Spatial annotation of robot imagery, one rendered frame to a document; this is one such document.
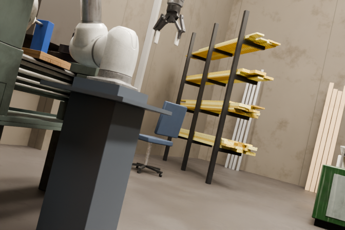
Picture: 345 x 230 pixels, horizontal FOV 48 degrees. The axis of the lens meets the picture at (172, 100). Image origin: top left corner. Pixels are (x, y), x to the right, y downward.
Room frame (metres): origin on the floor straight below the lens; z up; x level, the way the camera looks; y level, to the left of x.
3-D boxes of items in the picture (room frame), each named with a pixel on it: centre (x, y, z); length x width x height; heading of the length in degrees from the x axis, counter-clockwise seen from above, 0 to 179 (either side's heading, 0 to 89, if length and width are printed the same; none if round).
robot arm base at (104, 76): (1.80, 0.27, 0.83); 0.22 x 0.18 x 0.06; 153
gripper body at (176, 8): (2.08, 0.11, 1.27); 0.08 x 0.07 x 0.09; 56
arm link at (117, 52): (1.79, 0.29, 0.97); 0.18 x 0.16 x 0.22; 53
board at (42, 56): (2.20, 0.85, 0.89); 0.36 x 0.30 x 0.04; 73
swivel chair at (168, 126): (5.27, 0.14, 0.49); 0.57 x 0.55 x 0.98; 60
